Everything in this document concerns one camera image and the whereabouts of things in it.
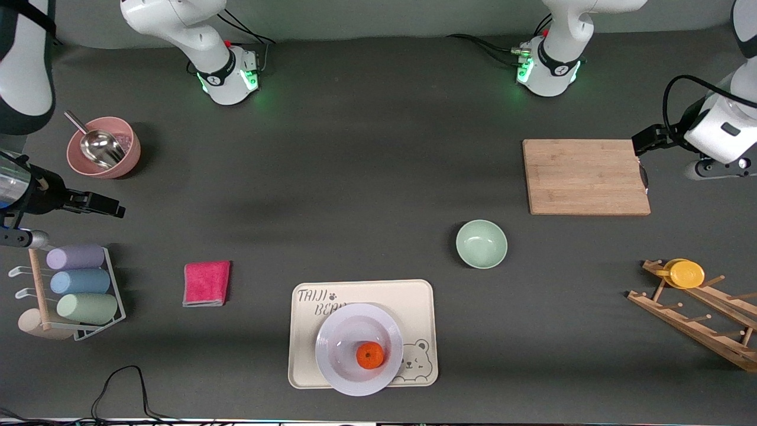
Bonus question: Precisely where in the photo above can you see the white round plate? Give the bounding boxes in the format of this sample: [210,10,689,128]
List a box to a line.
[315,303,405,397]

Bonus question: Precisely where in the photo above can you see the orange fruit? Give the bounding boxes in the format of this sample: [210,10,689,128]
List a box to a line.
[356,341,386,370]

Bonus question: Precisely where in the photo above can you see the metal scoop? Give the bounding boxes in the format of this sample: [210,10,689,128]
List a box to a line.
[64,111,127,170]

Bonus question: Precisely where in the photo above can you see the purple cup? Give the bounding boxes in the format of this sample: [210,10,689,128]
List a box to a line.
[46,244,106,271]

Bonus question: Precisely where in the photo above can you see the pink bowl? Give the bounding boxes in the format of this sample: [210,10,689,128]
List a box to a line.
[66,117,142,179]

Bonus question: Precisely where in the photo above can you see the wooden cutting board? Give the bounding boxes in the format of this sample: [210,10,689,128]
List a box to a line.
[523,139,652,216]

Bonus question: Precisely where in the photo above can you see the blue cup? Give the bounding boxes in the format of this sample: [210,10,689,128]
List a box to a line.
[50,269,112,295]

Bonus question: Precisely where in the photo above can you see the green cup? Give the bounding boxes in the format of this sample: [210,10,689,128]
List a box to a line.
[56,293,119,325]

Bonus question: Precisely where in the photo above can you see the pink folded cloth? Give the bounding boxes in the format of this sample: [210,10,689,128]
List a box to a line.
[182,260,232,308]

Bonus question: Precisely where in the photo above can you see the yellow cup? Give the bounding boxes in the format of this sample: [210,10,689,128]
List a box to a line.
[662,259,706,289]

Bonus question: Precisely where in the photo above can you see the beige cup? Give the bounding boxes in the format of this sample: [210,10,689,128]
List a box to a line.
[18,308,75,341]

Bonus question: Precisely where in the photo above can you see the light green bowl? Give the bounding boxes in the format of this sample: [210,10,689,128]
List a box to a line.
[455,220,509,270]

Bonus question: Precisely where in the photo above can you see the wooden peg drying rack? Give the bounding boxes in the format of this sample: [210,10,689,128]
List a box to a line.
[627,259,757,373]

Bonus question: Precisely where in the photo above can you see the cream bear print tray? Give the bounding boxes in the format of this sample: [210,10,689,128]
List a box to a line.
[287,279,439,390]

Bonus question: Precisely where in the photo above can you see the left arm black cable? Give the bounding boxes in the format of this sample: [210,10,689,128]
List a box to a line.
[662,75,757,140]

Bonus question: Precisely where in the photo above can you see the white wire cup rack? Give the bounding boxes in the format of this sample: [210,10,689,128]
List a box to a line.
[8,246,127,342]

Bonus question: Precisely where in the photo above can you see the black cable loop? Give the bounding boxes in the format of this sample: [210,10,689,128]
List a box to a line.
[90,365,178,426]

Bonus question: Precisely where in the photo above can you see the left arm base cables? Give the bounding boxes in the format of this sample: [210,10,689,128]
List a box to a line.
[447,13,554,69]

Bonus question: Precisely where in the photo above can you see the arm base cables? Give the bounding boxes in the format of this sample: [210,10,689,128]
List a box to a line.
[447,13,554,69]
[222,11,283,75]

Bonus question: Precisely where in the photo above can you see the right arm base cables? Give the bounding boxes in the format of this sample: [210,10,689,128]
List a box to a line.
[222,11,283,75]

